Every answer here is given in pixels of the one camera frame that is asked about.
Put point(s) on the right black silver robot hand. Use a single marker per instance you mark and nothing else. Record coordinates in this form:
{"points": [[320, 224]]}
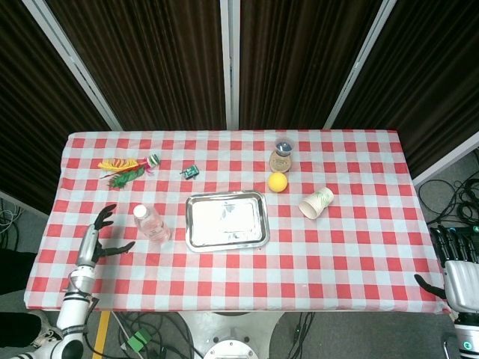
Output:
{"points": [[462, 280]]}

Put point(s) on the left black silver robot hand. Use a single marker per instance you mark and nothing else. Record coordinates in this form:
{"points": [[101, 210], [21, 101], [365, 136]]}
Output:
{"points": [[88, 247]]}

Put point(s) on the clear plastic bottle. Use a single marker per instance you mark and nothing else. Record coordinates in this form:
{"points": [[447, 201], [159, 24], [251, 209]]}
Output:
{"points": [[151, 224]]}

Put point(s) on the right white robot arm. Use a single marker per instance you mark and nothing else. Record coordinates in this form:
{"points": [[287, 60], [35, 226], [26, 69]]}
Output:
{"points": [[466, 336]]}

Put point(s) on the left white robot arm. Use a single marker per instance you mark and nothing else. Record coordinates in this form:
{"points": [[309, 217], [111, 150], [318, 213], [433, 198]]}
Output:
{"points": [[73, 310]]}

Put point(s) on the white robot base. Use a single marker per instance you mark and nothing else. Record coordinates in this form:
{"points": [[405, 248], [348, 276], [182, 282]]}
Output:
{"points": [[232, 333]]}

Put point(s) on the rectangular metal tray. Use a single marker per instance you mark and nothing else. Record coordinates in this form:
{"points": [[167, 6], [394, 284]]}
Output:
{"points": [[226, 220]]}

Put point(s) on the small jar with lid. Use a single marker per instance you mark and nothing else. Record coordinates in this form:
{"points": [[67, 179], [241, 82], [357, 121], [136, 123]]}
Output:
{"points": [[280, 161]]}

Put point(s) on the colourful feather shuttlecock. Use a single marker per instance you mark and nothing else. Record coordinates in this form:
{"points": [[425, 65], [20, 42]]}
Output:
{"points": [[125, 172]]}

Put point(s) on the black white sneaker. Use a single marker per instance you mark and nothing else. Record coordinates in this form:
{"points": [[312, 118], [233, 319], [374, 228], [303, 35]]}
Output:
{"points": [[43, 331]]}

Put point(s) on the green floor plug box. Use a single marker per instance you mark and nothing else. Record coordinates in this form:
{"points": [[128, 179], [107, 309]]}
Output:
{"points": [[139, 340]]}

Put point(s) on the small green toy tank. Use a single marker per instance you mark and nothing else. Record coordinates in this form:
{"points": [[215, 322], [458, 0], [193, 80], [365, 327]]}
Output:
{"points": [[190, 172]]}

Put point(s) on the red white checkered tablecloth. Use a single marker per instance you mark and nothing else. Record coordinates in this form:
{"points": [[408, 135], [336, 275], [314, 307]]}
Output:
{"points": [[337, 261]]}

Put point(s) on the dark brown corrugated panel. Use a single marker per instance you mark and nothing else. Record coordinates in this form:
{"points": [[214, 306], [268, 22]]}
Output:
{"points": [[430, 75], [295, 63], [149, 63], [33, 112]]}

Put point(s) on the stacked white paper cups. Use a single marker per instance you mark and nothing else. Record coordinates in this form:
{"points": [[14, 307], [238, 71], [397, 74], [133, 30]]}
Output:
{"points": [[316, 203]]}

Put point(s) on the yellow ball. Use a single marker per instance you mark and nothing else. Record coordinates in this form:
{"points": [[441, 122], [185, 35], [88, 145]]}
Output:
{"points": [[277, 182]]}

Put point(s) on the white partition post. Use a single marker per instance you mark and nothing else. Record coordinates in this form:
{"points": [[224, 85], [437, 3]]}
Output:
{"points": [[229, 63], [445, 161], [359, 63], [73, 63]]}

